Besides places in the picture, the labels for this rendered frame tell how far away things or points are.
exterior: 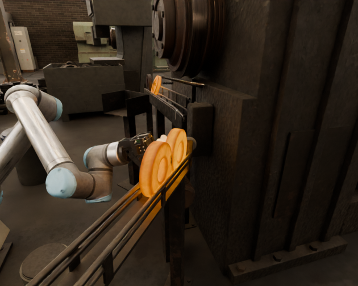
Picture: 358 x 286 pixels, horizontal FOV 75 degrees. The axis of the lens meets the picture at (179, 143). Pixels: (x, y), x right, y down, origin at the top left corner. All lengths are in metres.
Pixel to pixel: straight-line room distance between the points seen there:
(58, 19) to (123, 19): 7.67
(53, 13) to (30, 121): 10.41
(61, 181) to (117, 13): 3.19
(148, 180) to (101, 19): 3.28
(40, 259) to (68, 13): 10.80
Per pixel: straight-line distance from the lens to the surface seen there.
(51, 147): 0.90
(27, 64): 10.75
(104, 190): 0.89
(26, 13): 11.52
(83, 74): 3.54
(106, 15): 3.74
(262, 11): 0.86
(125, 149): 0.86
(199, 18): 1.01
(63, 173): 0.79
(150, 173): 0.58
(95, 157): 0.91
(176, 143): 0.73
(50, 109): 1.28
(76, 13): 11.25
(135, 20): 3.82
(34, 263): 0.77
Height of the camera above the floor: 1.05
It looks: 24 degrees down
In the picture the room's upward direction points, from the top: straight up
